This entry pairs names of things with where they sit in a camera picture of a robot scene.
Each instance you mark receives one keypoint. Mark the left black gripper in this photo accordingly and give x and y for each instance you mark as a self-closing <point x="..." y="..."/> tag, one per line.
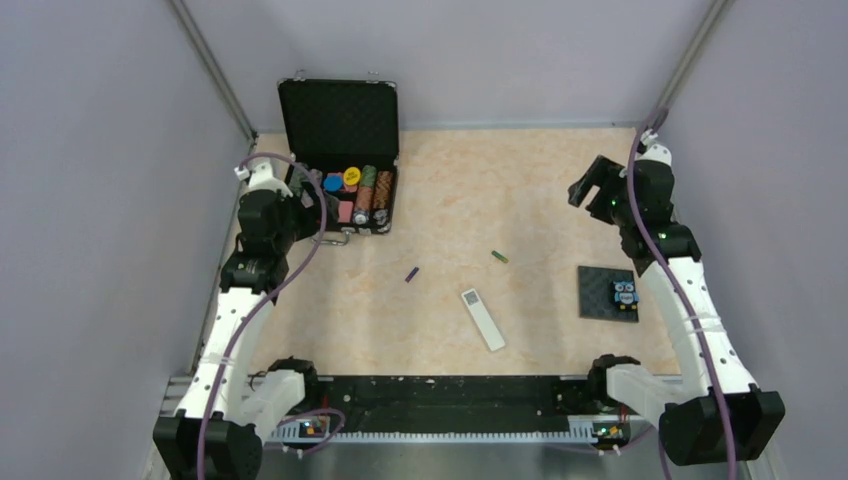
<point x="312" y="213"/>

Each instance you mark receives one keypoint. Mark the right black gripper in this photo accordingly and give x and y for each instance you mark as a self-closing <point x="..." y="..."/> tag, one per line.
<point x="605" y="174"/>

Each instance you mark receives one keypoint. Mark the green battery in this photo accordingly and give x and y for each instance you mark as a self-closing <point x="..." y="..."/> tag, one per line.
<point x="500" y="257"/>

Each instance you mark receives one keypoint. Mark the purple battery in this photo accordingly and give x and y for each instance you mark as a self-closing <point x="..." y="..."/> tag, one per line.
<point x="411" y="274"/>

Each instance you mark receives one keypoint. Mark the white remote control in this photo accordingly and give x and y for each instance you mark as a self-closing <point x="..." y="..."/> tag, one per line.
<point x="483" y="320"/>

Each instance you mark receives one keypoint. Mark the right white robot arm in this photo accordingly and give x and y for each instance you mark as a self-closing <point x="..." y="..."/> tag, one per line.
<point x="719" y="412"/>

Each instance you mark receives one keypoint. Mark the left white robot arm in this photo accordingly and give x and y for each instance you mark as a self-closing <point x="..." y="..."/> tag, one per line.
<point x="232" y="331"/>

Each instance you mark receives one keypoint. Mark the blue round chip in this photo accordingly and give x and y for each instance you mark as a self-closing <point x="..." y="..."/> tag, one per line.
<point x="333" y="182"/>

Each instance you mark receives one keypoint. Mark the pink playing card deck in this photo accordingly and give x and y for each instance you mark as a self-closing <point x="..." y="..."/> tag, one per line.
<point x="345" y="212"/>

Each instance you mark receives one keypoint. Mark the yellow round chip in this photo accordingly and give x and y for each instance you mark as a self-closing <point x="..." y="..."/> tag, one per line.
<point x="352" y="176"/>

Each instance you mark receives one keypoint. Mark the black poker chip case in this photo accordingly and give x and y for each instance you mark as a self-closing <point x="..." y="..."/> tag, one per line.
<point x="334" y="124"/>

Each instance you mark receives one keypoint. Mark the blue owl figure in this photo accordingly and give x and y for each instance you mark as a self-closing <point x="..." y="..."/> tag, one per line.
<point x="624" y="296"/>

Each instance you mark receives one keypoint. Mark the dark grey building baseplate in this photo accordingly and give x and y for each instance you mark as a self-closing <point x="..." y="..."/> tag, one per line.
<point x="594" y="294"/>

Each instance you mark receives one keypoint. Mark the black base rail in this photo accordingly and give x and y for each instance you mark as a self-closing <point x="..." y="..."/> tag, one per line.
<point x="557" y="411"/>

